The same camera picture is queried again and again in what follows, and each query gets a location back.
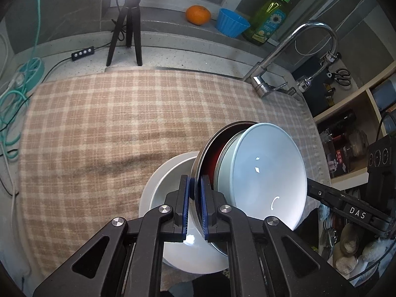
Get round green power strip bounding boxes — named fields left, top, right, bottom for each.
left=17, top=57, right=45, bottom=84

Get light blue bowl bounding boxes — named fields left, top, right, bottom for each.
left=217, top=122, right=308, bottom=231

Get red printed box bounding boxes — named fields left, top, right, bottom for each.
left=328, top=148, right=369, bottom=178

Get black tripod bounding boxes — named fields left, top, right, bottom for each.
left=106, top=0, right=143, bottom=67

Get person's right hand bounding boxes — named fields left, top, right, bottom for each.
left=336, top=223, right=393, bottom=274

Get dark knife holder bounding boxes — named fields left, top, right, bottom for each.
left=291, top=65, right=359, bottom=115

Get blue ribbed cup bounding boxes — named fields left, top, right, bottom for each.
left=216, top=8, right=250, bottom=38

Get green cable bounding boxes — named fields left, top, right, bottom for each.
left=0, top=0, right=42, bottom=161

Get chrome faucet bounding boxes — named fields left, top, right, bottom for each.
left=242, top=21, right=338, bottom=99

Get white plate leaf print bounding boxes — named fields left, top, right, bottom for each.
left=148, top=153, right=230, bottom=274

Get small chrome tap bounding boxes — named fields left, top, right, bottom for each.
left=272, top=82, right=302, bottom=98

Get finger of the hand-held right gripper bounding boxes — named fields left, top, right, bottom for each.
left=306, top=176, right=344, bottom=214

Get green dish soap bottle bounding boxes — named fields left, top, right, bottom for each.
left=242, top=0, right=299, bottom=46

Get blue grey container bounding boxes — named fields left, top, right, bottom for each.
left=371, top=79, right=396, bottom=112

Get large steel bowl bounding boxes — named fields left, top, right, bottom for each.
left=189, top=121, right=260, bottom=260

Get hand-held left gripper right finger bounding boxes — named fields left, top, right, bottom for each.
left=200, top=175, right=356, bottom=297

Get dark bottle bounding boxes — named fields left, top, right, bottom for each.
left=319, top=108, right=358, bottom=137

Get yellow kitchen tool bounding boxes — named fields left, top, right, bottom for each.
left=323, top=83, right=338, bottom=106

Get clear glass jar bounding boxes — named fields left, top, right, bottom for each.
left=349, top=130, right=369, bottom=158

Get black inline light remote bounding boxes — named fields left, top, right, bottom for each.
left=71, top=46, right=95, bottom=62

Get black handled scissors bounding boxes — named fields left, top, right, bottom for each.
left=327, top=68, right=352, bottom=86

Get orange tangerine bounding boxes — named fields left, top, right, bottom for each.
left=186, top=5, right=211, bottom=25

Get flexible chrome sprayer hose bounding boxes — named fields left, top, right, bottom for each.
left=295, top=54, right=341, bottom=93

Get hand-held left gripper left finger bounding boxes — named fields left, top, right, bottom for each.
left=32, top=175, right=190, bottom=297

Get white cable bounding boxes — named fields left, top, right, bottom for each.
left=0, top=34, right=34, bottom=279

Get beige plaid cloth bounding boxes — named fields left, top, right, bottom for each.
left=19, top=68, right=328, bottom=285

